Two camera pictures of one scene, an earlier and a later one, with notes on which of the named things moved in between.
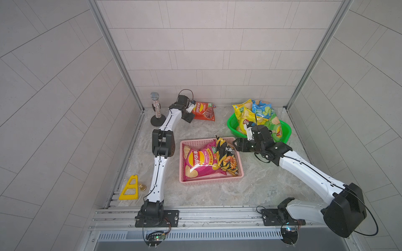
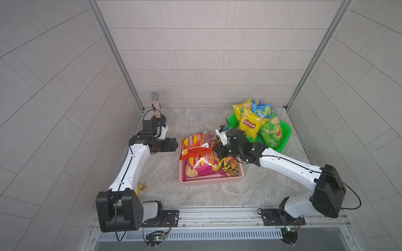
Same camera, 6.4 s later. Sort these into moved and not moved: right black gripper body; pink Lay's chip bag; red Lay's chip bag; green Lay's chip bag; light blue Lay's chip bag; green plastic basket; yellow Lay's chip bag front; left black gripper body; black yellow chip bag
Moved: right black gripper body; red Lay's chip bag; left black gripper body
Not moved: yellow Lay's chip bag front; pink Lay's chip bag; black yellow chip bag; green Lay's chip bag; green plastic basket; light blue Lay's chip bag
